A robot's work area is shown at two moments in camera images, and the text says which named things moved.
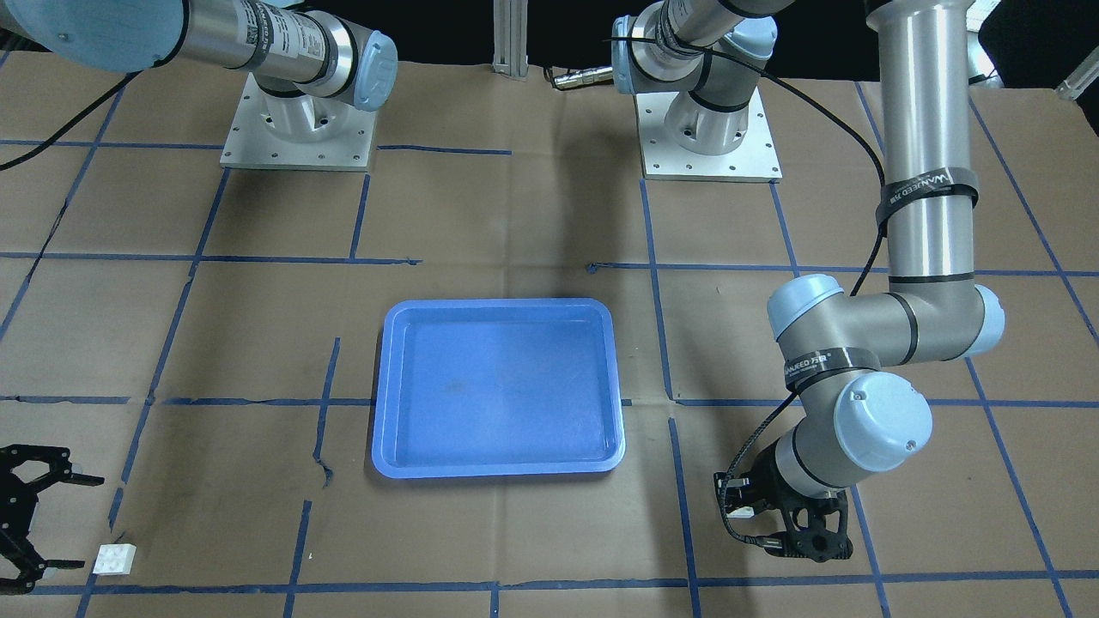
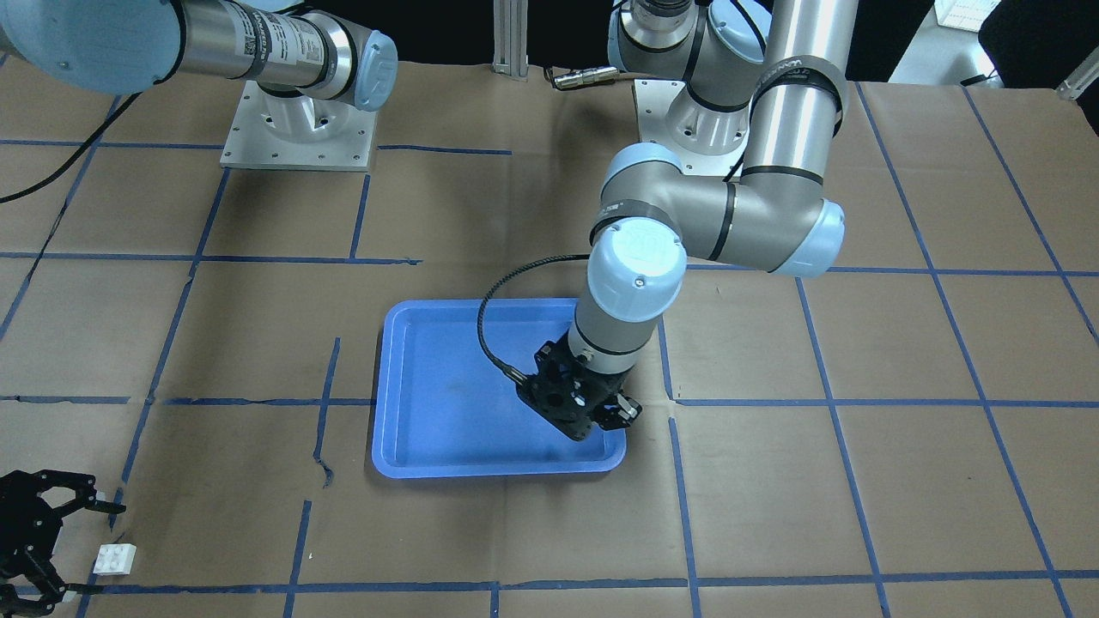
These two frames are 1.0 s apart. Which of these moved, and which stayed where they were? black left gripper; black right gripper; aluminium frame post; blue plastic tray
Moved: black right gripper; black left gripper
Stayed: blue plastic tray; aluminium frame post
